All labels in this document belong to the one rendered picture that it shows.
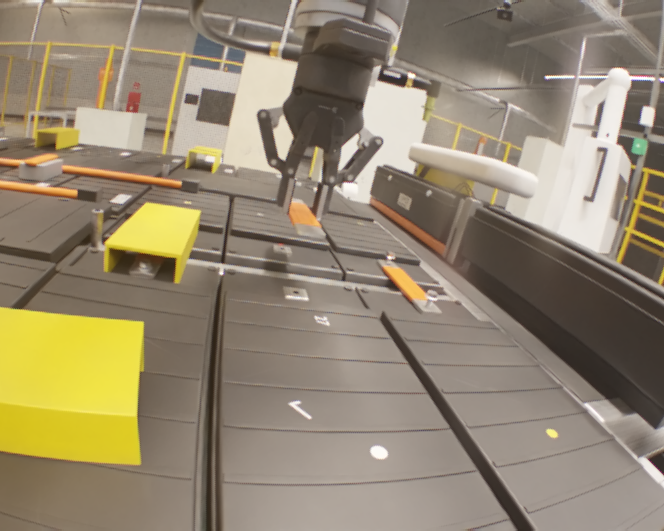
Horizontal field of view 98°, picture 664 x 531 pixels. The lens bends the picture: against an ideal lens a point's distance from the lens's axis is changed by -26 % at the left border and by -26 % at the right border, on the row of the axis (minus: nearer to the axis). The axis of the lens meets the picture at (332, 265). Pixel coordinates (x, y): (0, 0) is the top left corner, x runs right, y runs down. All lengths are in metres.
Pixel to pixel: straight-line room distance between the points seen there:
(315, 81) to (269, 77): 4.41
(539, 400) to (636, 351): 0.14
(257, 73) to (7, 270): 4.53
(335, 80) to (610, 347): 0.38
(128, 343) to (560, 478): 0.25
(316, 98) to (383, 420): 0.29
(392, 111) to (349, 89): 4.63
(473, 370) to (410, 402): 0.08
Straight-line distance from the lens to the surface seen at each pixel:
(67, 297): 0.30
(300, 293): 0.37
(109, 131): 4.79
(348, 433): 0.21
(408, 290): 0.44
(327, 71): 0.37
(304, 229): 0.34
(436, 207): 0.75
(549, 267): 0.50
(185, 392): 0.21
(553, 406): 0.32
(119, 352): 0.19
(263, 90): 4.76
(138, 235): 0.37
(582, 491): 0.25
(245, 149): 4.75
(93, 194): 0.54
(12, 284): 0.32
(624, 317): 0.43
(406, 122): 5.07
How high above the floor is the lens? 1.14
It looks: 18 degrees down
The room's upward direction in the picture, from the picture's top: 14 degrees clockwise
